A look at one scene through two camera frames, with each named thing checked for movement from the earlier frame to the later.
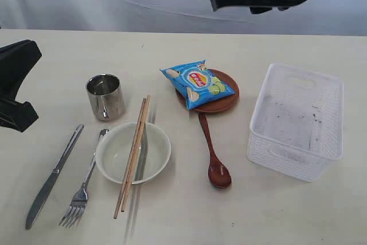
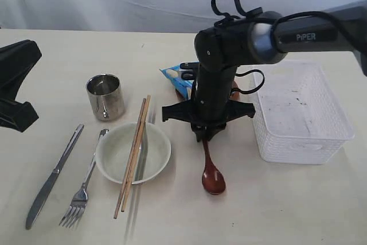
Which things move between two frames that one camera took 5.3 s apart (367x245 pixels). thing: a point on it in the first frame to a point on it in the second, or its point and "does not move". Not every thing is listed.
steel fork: (80, 197) does not move
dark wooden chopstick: (133, 163) to (129, 162)
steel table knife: (47, 186) does not move
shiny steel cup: (106, 97) does not move
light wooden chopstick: (139, 120) to (135, 153)
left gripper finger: (16, 59) does not move
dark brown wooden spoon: (219, 174) to (213, 181)
